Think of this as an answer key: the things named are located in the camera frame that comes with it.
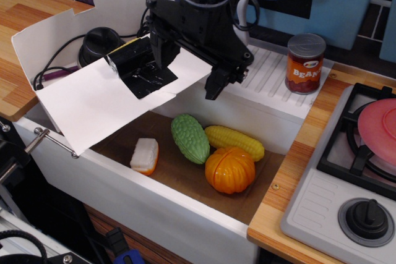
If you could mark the black stove grate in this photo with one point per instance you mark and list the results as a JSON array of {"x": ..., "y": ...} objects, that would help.
[{"x": 345, "y": 155}]

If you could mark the black stove knob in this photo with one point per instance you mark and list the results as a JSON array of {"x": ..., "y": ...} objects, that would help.
[{"x": 366, "y": 222}]

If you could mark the grey toy stove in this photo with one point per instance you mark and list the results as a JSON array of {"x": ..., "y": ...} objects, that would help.
[{"x": 312, "y": 215}]

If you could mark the orange toy pumpkin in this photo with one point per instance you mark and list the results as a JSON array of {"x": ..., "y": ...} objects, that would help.
[{"x": 230, "y": 170}]

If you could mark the white orange toy sushi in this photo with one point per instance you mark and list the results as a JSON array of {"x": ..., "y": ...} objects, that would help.
[{"x": 145, "y": 156}]

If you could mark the orange beans can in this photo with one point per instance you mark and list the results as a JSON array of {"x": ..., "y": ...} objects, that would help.
[{"x": 304, "y": 63}]

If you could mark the white cardboard box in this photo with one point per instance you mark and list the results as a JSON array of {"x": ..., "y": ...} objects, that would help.
[{"x": 92, "y": 103}]

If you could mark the blue plastic bin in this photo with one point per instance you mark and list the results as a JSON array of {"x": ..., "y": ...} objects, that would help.
[{"x": 337, "y": 21}]

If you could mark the pink pot lid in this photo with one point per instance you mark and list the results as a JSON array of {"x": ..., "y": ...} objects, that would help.
[{"x": 376, "y": 126}]

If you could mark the white toy sink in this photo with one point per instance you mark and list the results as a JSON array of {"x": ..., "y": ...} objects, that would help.
[{"x": 175, "y": 207}]

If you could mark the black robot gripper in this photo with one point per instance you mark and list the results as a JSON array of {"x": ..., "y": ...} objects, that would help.
[{"x": 207, "y": 33}]

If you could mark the metal table clamp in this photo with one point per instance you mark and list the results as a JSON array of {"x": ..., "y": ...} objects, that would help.
[{"x": 17, "y": 164}]

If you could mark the black round device in box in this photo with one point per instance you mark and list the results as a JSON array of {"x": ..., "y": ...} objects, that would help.
[{"x": 97, "y": 43}]

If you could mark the purple pen in box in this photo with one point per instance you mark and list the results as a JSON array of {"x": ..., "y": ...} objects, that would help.
[{"x": 58, "y": 72}]

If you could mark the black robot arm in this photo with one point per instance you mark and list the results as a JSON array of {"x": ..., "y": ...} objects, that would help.
[{"x": 205, "y": 28}]

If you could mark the green toy bitter gourd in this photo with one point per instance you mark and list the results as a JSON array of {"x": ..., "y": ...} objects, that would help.
[{"x": 190, "y": 138}]

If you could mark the blue handled clamp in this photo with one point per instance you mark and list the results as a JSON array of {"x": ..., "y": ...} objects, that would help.
[{"x": 122, "y": 253}]

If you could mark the yellow toy corn cob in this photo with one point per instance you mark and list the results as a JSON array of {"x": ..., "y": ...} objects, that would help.
[{"x": 222, "y": 137}]

